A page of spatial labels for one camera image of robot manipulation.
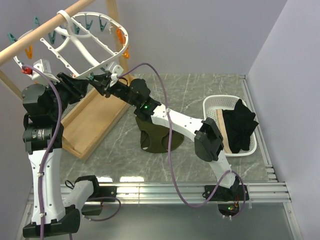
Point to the olive green underwear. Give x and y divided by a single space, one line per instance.
153 138

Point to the white clothes peg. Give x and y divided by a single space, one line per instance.
110 28

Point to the white plastic clip hanger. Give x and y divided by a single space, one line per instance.
66 34

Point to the beige garment in basket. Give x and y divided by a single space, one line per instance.
223 131

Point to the wooden drying rack stand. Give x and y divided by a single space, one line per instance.
88 123

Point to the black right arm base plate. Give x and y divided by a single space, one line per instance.
223 194

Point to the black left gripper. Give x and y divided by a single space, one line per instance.
77 88

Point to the orange clothes peg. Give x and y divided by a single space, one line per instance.
29 52
120 36
126 54

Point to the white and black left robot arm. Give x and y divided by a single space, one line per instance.
52 215

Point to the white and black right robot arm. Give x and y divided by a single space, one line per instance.
205 134

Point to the aluminium mounting rail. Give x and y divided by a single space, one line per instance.
193 192

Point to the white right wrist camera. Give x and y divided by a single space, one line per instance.
116 70

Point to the white plastic laundry basket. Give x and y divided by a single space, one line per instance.
214 102

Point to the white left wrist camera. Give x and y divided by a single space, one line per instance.
44 67

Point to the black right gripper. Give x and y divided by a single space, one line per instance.
101 89

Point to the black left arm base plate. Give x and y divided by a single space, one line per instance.
108 193

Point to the black garment in basket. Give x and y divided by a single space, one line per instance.
240 124

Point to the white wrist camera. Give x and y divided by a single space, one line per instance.
44 67
116 70

